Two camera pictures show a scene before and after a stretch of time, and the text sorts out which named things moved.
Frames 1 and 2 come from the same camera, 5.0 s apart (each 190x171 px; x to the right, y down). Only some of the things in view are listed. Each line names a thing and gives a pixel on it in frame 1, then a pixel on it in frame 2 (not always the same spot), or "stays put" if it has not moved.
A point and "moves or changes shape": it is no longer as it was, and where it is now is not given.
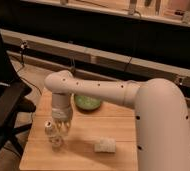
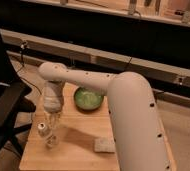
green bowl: (86, 103) stays put
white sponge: (105, 145) stays put
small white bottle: (55, 138) moves or changes shape
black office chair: (8, 99) stays put
